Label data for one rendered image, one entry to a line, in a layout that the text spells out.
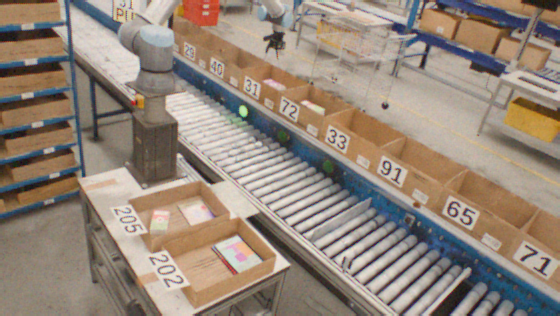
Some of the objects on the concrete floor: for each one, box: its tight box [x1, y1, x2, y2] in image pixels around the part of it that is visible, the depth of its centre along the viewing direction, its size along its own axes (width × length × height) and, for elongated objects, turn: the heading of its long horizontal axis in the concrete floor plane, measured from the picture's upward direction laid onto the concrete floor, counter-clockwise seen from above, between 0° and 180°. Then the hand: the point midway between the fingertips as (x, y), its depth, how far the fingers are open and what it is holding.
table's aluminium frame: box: [78, 168, 288, 316], centre depth 214 cm, size 100×58×72 cm, turn 25°
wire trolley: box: [308, 16, 416, 113], centre depth 521 cm, size 107×56×103 cm, turn 27°
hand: (271, 59), depth 275 cm, fingers open, 10 cm apart
